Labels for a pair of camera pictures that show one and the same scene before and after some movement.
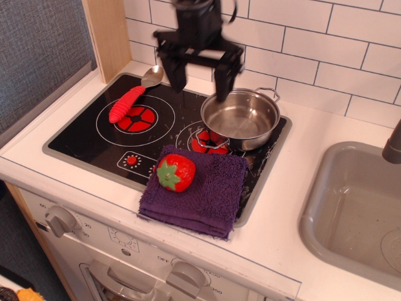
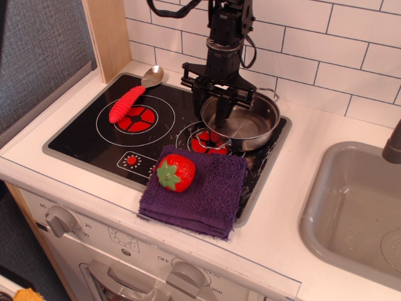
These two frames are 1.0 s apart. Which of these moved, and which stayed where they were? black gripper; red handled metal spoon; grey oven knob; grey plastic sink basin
Moved: black gripper
Stayed: grey plastic sink basin; grey oven knob; red handled metal spoon
